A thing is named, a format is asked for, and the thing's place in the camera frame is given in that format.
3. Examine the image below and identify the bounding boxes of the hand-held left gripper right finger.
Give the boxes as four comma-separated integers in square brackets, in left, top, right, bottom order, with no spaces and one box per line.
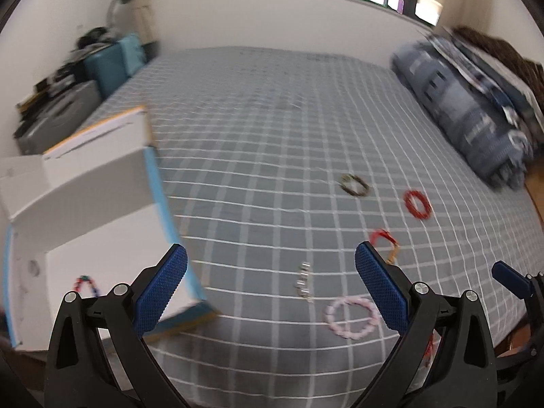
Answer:
[355,241,499,408]

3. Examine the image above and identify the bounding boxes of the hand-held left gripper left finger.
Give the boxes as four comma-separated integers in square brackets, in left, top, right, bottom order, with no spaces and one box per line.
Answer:
[45,243,200,408]

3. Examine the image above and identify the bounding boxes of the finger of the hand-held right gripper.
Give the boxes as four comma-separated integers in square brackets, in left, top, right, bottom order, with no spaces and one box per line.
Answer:
[492,261,544,341]
[495,342,544,398]

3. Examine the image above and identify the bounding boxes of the pink bead bracelet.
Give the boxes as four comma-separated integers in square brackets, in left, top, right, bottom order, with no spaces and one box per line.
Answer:
[324,297,381,341]

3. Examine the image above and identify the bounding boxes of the red gold cord bracelet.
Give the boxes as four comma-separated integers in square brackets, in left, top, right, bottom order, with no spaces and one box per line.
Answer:
[369,228,401,265]

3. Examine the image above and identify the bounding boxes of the silver-white pearl bracelet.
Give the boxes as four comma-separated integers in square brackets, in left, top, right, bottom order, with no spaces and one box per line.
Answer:
[293,262,314,303]

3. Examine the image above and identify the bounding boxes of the thin red cord bracelet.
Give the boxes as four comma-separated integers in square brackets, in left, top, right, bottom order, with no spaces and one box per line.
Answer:
[423,334,438,368]

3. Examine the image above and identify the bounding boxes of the red bead bracelet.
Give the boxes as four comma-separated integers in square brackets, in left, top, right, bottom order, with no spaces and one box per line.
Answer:
[403,190,433,220]

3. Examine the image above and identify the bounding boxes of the brown bead bracelet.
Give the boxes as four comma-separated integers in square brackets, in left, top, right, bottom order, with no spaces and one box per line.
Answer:
[339,173,370,198]

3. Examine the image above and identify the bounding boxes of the white cardboard box blue trim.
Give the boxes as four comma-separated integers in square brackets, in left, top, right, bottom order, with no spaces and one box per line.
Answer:
[0,106,219,351]

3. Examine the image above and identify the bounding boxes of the blue patterned quilt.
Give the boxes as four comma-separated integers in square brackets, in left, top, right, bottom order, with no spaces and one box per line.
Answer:
[390,36,537,192]

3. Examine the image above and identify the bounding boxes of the bed with grey checked sheet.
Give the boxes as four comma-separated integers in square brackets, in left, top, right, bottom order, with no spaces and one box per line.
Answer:
[42,46,544,408]

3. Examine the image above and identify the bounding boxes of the grey suitcase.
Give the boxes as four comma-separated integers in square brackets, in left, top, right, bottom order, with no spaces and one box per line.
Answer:
[14,81,103,156]

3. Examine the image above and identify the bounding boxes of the teal suitcase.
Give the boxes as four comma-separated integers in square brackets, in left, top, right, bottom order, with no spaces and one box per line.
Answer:
[83,34,147,99]

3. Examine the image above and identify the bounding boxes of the dark brown fuzzy blanket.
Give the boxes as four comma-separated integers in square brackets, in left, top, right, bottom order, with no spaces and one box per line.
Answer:
[450,25,544,109]

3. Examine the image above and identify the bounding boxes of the stack of black boxes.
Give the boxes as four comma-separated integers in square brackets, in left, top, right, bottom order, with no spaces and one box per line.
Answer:
[16,60,86,116]

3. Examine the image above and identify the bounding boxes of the light blue cloth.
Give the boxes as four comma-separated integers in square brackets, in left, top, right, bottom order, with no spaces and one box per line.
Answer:
[119,34,148,78]

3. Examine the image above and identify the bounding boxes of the black bag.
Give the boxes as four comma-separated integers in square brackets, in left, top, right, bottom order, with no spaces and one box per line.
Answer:
[75,28,115,50]

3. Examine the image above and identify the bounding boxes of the blue desk lamp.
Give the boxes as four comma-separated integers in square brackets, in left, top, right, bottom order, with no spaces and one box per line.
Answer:
[105,0,133,31]

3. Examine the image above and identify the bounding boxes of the multicolour bead bracelet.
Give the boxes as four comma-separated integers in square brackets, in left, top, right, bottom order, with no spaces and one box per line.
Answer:
[73,275,103,299]

